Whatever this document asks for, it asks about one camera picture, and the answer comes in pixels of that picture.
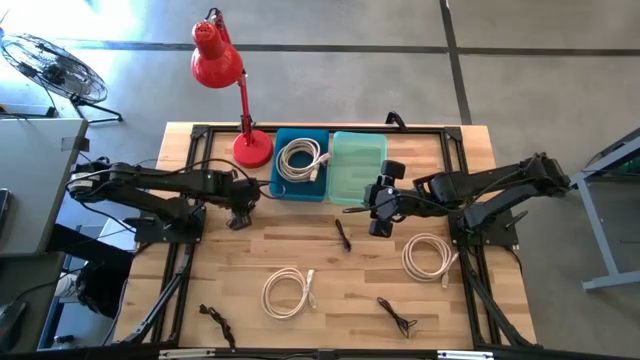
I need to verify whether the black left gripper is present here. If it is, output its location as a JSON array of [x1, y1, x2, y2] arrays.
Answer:
[[227, 175, 262, 231]]

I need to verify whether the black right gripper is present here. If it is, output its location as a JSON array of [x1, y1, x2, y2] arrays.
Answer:
[[363, 159, 416, 239]]

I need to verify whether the black cable tie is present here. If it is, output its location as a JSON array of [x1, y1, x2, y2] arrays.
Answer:
[[376, 296, 419, 339], [334, 217, 353, 253]]

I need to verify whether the translucent green plastic bin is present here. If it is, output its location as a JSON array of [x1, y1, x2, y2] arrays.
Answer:
[[328, 130, 389, 207]]

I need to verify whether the blue plastic bin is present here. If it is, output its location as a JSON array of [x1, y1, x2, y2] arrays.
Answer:
[[269, 127, 332, 203]]

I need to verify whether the black bag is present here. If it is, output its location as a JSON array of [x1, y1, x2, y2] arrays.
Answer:
[[74, 259, 132, 320]]

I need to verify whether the red desk lamp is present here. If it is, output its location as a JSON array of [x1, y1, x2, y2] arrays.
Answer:
[[190, 7, 275, 170]]

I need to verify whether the grey desk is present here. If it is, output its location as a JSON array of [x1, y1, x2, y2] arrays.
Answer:
[[0, 117, 90, 256]]

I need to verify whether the dark desk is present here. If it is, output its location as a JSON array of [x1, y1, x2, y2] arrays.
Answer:
[[0, 252, 66, 354]]

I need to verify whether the black floor fan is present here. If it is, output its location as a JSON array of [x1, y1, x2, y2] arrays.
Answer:
[[0, 32, 124, 125]]

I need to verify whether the black computer mouse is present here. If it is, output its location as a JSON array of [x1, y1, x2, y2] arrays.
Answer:
[[0, 299, 27, 342]]

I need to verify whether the black aluminium table frame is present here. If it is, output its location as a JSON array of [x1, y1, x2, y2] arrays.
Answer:
[[113, 123, 539, 360]]

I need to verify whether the silver metal bracket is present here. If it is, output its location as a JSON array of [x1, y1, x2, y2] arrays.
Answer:
[[158, 348, 217, 360], [437, 349, 494, 360]]

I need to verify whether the grey metal table frame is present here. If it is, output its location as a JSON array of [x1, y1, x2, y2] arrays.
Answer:
[[569, 127, 640, 294]]

